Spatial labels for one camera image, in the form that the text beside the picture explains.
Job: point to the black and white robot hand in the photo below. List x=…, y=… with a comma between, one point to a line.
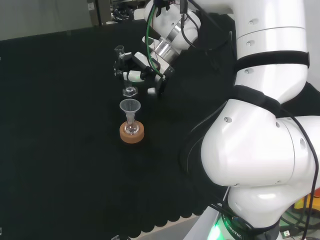
x=136, y=75

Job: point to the dark background equipment rack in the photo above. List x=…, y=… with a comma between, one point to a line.
x=117, y=11

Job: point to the clear plastic funnel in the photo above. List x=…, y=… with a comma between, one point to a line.
x=128, y=105

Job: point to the small table clamp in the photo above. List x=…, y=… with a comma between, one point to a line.
x=115, y=237

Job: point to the round-bottom glass flask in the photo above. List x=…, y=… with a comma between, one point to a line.
x=131, y=129

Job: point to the clear graduated cylinder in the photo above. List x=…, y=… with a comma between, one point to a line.
x=130, y=91

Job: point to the black bench cloth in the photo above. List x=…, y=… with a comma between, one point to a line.
x=50, y=125

